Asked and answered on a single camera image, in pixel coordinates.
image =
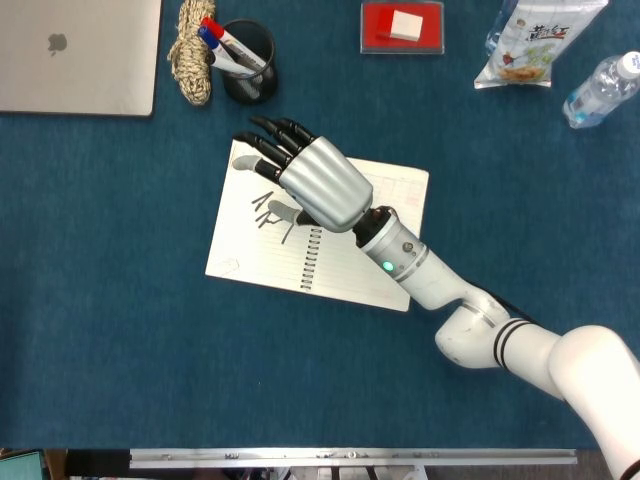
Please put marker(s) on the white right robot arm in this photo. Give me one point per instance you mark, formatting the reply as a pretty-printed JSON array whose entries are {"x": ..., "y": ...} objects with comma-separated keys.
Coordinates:
[{"x": 450, "y": 290}]

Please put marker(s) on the white eraser block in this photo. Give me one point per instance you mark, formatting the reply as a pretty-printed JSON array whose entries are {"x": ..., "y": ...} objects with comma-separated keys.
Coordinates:
[{"x": 406, "y": 25}]

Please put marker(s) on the red ink pad case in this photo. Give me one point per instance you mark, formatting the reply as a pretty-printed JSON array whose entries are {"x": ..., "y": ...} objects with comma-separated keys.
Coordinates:
[{"x": 372, "y": 25}]

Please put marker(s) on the blue felt table mat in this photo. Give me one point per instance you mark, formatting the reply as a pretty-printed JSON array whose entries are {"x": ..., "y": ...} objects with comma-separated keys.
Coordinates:
[{"x": 125, "y": 350}]

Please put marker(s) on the grey closed laptop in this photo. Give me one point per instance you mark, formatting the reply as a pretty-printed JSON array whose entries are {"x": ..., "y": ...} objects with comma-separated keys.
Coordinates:
[{"x": 75, "y": 55}]

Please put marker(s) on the peanut snack bag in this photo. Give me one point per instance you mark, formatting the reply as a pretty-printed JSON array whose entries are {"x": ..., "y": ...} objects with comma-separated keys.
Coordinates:
[{"x": 530, "y": 50}]

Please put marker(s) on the black mesh pen holder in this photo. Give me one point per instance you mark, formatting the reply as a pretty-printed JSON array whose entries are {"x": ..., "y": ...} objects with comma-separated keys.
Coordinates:
[{"x": 255, "y": 85}]

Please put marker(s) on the red capped whiteboard marker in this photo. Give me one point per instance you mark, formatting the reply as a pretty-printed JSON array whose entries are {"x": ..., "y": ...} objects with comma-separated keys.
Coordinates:
[{"x": 235, "y": 42}]

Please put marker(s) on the clear plastic water bottle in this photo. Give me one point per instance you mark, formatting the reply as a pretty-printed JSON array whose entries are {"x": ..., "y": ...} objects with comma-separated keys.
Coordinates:
[{"x": 595, "y": 95}]

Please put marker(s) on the aluminium profile rail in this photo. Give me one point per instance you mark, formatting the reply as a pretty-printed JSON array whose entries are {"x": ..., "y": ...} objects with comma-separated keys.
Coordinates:
[{"x": 350, "y": 456}]

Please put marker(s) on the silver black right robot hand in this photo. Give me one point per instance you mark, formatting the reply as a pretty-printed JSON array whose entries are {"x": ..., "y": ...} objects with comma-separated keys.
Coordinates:
[{"x": 325, "y": 185}]

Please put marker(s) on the kraft cover spiral notebook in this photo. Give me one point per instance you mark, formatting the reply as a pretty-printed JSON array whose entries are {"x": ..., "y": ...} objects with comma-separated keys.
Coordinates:
[{"x": 250, "y": 250}]

